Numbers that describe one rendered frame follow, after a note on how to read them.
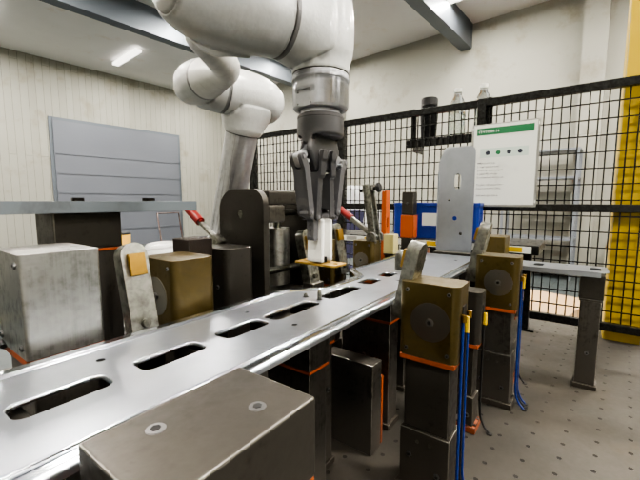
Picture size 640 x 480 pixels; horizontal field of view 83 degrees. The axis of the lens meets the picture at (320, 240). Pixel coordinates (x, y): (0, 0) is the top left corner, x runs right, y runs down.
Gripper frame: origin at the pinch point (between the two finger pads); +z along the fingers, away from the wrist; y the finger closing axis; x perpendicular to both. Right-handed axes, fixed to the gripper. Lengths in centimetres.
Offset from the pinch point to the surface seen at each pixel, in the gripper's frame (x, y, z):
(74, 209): -26.8, 26.0, -5.2
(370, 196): -14.9, -44.8, -7.6
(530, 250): 23, -79, 9
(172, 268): -12.0, 19.4, 3.2
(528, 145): 18, -101, -26
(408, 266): 13.8, -4.2, 3.5
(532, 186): 20, -101, -12
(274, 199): -16.1, -6.3, -6.7
